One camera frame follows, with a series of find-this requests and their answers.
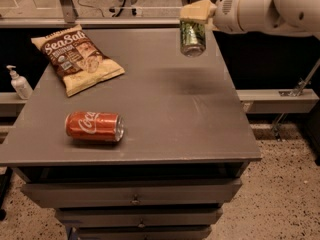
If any middle grey drawer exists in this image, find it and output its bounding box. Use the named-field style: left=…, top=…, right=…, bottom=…
left=56, top=206, right=222, bottom=228

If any top grey drawer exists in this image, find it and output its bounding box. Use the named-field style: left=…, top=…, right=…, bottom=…
left=21, top=178, right=242, bottom=208

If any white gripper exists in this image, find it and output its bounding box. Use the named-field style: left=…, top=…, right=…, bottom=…
left=179, top=0, right=277, bottom=34

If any white pump bottle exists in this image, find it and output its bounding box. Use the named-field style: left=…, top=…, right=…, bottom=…
left=6, top=65, right=33, bottom=100

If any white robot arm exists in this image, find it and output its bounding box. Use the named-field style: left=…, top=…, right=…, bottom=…
left=180, top=0, right=320, bottom=39

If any metal railing frame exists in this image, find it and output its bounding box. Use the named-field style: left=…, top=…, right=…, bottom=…
left=0, top=0, right=192, bottom=28

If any green soda can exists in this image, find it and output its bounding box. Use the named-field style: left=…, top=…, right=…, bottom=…
left=180, top=21, right=206, bottom=57

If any bottom grey drawer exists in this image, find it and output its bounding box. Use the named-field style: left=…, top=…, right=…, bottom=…
left=78, top=226, right=211, bottom=240

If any grey drawer cabinet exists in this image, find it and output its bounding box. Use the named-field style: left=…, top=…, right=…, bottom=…
left=0, top=27, right=263, bottom=240

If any black cable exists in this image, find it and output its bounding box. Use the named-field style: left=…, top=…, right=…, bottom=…
left=70, top=0, right=138, bottom=18

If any sea salt chips bag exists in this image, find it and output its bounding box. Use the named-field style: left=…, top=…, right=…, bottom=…
left=31, top=25, right=125, bottom=97

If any red Coca-Cola can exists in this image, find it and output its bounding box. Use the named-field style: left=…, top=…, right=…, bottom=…
left=65, top=111, right=124, bottom=142

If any grey drawer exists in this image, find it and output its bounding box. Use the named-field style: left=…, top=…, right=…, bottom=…
left=21, top=178, right=242, bottom=208
left=56, top=206, right=222, bottom=228
left=78, top=226, right=211, bottom=240

